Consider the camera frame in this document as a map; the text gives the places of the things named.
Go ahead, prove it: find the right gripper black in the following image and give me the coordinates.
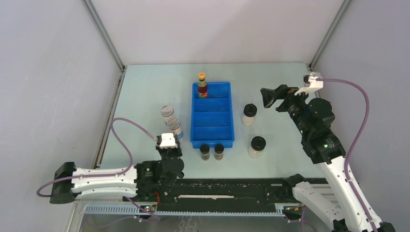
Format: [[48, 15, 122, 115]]
[[260, 85, 313, 137]]

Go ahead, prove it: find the clear jar silver lid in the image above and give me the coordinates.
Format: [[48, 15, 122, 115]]
[[161, 105, 176, 126], [167, 119, 184, 140]]

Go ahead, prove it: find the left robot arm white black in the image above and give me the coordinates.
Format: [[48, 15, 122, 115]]
[[49, 142, 184, 204]]

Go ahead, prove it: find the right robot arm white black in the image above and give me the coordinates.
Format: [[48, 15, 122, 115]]
[[260, 85, 395, 232]]

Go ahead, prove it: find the white spice jar black lid far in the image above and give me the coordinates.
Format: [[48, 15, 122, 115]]
[[241, 103, 257, 126]]

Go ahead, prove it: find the white spice jar black lid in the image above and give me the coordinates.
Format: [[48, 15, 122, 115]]
[[248, 136, 266, 158], [241, 103, 257, 126]]

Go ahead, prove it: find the small pepper jar left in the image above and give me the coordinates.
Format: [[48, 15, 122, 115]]
[[200, 144, 210, 161]]

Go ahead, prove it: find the small pepper jar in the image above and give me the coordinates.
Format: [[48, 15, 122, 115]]
[[214, 144, 224, 160], [200, 144, 210, 161]]

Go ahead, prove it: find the small pepper jar right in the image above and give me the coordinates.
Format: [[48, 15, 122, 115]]
[[214, 144, 224, 160]]

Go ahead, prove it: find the white spice jar black lid near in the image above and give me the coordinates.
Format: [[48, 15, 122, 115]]
[[248, 136, 266, 158]]

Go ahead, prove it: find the blue compartment tray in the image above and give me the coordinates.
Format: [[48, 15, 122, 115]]
[[190, 82, 235, 149]]

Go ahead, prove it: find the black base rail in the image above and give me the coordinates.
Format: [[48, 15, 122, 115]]
[[123, 178, 305, 213]]

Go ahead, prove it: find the aluminium frame front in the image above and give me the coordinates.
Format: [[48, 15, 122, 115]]
[[85, 202, 302, 217]]

